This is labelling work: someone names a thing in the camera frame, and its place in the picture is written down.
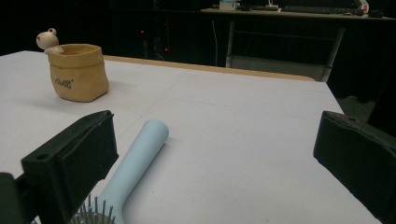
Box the white table cover sheet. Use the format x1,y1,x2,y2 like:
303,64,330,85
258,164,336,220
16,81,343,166
0,50,383,224

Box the light blue hairbrush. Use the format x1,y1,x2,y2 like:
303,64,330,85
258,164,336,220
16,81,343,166
69,119,170,224

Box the small white box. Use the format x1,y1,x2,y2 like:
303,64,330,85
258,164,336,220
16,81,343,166
219,0,239,11

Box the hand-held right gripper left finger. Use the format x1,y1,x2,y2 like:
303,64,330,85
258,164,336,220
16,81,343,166
21,109,120,224

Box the tan pot with bear figurine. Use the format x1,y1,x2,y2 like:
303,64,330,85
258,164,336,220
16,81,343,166
35,27,110,104

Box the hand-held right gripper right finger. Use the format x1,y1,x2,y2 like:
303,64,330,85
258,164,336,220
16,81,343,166
313,110,396,224

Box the white metal frame desk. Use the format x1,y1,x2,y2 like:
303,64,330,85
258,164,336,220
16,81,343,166
200,7,396,83

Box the black keyboard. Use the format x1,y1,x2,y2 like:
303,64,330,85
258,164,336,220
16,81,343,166
281,5,365,16

